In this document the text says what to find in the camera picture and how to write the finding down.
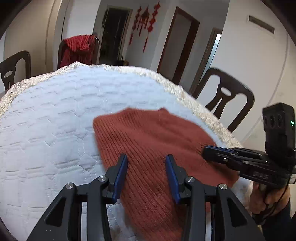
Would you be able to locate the rust red knitted sweater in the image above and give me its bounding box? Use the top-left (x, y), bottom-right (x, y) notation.
top-left (93, 108), bottom-right (238, 240)

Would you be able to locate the right hand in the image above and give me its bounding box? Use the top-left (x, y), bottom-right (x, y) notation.
top-left (249, 182), bottom-right (290, 215)

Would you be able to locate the dark wooden chair right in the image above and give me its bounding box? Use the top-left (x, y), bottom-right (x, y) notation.
top-left (192, 68), bottom-right (255, 132)

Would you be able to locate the light blue quilted lace cloth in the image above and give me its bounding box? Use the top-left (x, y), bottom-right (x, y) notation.
top-left (1, 62), bottom-right (240, 240)

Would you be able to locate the dark wooden chair far left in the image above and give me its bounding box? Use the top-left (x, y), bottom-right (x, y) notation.
top-left (0, 51), bottom-right (32, 92)

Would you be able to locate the red Chinese knot decoration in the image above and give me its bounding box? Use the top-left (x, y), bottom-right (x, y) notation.
top-left (128, 1), bottom-right (161, 53)

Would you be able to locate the dark wooden chair with garment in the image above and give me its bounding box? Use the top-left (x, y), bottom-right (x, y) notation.
top-left (57, 34), bottom-right (100, 70)

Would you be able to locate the red checkered garment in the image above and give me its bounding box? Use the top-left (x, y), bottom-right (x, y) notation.
top-left (60, 34), bottom-right (96, 68)

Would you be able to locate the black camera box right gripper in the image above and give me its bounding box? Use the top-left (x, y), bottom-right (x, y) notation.
top-left (262, 102), bottom-right (295, 159)

